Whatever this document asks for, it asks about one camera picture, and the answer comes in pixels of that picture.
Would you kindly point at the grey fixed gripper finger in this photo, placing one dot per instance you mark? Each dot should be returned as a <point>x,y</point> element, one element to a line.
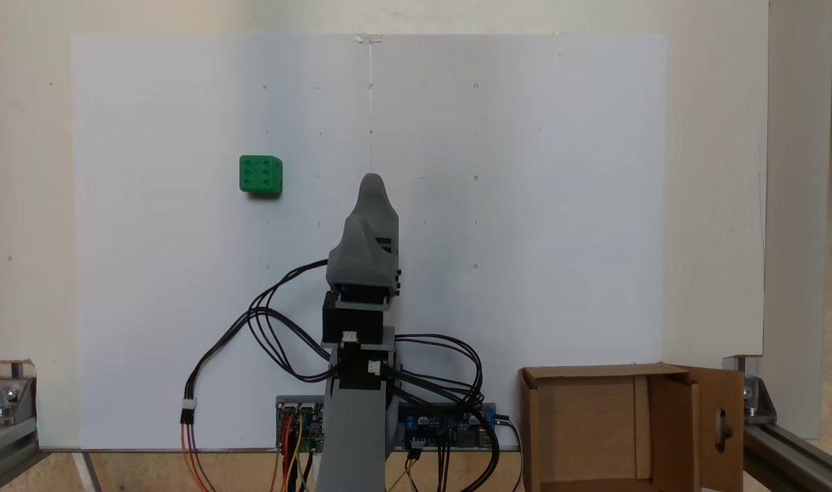
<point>378,205</point>

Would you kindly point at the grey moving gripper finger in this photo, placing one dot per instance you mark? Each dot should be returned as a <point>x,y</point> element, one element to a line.
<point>358,263</point>

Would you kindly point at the green dice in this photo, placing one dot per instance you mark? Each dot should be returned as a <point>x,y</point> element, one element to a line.
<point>260,175</point>

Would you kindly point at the green circuit board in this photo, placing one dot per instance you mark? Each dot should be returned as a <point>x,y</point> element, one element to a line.
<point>313,427</point>

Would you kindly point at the blue circuit board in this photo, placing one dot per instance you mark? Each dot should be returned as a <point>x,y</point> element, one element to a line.
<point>457,427</point>

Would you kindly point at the clear tape strip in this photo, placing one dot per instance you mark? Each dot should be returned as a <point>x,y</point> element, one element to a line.
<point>368,39</point>

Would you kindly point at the white paper sheet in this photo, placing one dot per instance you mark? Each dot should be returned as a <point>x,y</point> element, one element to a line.
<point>559,205</point>

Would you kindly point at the brown cardboard box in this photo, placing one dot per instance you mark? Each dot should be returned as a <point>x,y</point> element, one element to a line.
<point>580,424</point>

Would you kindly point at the grey metal bar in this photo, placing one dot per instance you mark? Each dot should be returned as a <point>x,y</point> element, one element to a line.
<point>88,471</point>

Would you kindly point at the aluminium corner bracket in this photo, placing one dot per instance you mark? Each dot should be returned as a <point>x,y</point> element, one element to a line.
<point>757,400</point>
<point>9,400</point>

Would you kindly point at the aluminium extrusion rail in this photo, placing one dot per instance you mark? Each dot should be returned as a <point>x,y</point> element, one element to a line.
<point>6,447</point>
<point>792,461</point>

